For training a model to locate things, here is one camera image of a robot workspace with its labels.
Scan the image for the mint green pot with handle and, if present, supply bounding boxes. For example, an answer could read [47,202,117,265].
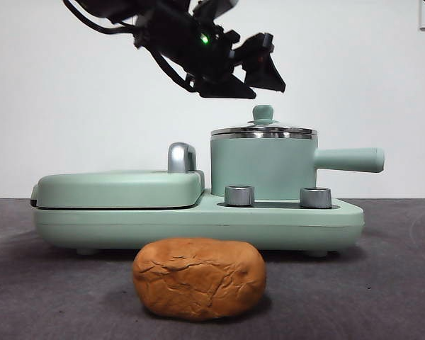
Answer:
[210,129,386,200]

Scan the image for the chrome griddle cover handle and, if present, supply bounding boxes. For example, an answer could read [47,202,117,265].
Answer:
[167,142,199,174]

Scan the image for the brown potato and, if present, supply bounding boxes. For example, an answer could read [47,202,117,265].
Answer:
[132,237,266,322]

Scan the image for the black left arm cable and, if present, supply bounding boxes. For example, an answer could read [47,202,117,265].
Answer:
[62,0,142,36]

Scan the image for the mint green griddle cover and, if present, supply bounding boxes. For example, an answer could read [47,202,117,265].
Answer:
[31,169,206,210]

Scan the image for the glass lid with green knob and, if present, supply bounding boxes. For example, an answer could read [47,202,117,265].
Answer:
[211,103,319,139]

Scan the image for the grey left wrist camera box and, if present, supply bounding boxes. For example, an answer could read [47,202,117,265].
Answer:
[193,0,239,18]

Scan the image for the mint green breakfast maker base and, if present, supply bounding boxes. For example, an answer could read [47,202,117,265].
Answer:
[33,188,365,256]

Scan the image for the silver control knob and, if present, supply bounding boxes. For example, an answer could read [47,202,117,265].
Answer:
[300,186,333,209]
[225,184,256,207]

